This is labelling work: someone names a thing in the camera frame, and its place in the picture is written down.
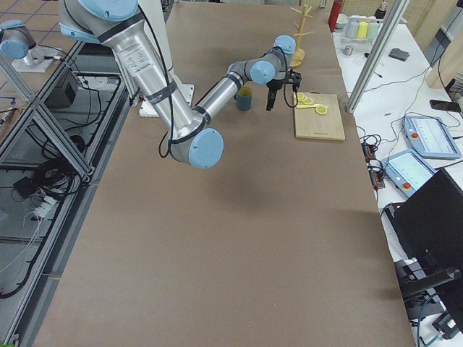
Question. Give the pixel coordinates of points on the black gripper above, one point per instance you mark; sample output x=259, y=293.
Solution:
x=273, y=85

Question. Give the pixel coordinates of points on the dark teal mug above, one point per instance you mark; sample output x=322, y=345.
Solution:
x=243, y=98

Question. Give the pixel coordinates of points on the grey robot arm background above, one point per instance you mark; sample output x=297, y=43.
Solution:
x=18, y=45

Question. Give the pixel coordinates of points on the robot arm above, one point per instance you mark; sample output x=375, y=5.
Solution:
x=120, y=26

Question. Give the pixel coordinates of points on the wooden cup rack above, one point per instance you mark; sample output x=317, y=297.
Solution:
x=299, y=54

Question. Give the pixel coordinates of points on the steel cup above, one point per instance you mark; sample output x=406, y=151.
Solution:
x=348, y=50

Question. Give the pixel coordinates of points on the grey cup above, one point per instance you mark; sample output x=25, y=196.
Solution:
x=351, y=28

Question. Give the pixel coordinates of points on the yellow cup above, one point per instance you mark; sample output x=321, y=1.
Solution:
x=362, y=30

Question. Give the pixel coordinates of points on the lemon slice front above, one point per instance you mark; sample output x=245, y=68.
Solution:
x=301, y=97

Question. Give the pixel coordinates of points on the yellow plastic knife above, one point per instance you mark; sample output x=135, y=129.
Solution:
x=300, y=106

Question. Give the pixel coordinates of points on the wooden cutting board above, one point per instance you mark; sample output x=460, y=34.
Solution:
x=311, y=126

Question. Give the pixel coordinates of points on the lemon slice on knife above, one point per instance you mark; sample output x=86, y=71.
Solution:
x=321, y=109

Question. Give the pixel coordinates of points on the red cylinder bottle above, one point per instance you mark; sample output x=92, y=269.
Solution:
x=334, y=13

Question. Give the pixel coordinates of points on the blue teach pendant near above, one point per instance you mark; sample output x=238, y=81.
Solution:
x=408, y=171

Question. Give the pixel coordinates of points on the blue teach pendant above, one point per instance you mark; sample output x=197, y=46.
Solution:
x=430, y=138
x=408, y=171

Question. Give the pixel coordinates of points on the blue teach pendant far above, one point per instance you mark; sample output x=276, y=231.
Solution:
x=430, y=138

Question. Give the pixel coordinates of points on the black smartphone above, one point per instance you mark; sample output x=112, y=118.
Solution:
x=442, y=105

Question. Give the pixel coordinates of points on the black monitor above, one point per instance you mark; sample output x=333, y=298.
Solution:
x=429, y=228

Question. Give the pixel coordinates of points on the black box under table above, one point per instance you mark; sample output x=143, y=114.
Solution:
x=64, y=93

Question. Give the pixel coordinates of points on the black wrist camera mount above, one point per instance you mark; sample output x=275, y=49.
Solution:
x=292, y=78

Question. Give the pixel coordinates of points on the aluminium frame post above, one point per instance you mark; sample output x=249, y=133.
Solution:
x=384, y=36

